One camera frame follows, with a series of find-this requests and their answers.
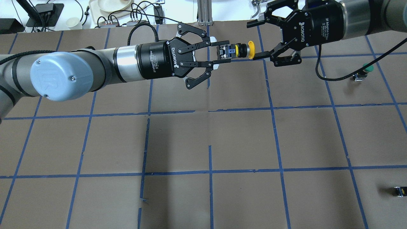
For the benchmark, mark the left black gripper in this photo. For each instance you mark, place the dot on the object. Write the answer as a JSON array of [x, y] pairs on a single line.
[[155, 59]]

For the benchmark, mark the aluminium frame post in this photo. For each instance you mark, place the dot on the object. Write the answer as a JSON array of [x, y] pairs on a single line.
[[204, 12]]

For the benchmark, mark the black power adapter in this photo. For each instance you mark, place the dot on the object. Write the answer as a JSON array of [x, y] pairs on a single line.
[[158, 14]]

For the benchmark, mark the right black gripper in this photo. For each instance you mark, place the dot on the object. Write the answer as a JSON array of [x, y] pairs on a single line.
[[321, 19]]

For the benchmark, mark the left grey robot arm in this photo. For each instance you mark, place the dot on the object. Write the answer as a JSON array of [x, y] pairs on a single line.
[[64, 76]]

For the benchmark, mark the black switch block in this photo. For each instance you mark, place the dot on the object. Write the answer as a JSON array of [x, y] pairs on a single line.
[[400, 191]]

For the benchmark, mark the green push button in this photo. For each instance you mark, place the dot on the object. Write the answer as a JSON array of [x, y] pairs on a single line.
[[362, 74]]

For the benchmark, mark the white paper cup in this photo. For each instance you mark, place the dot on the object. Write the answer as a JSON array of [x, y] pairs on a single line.
[[74, 23]]

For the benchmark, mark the beige tray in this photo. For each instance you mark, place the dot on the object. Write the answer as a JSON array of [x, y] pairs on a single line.
[[95, 12]]

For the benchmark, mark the black monitor stand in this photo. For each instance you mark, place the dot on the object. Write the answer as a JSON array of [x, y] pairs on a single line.
[[42, 15]]

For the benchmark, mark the yellow push button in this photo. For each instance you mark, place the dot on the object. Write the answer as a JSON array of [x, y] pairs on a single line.
[[238, 50]]

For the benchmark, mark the beige plate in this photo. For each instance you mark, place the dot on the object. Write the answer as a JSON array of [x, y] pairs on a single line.
[[113, 5]]

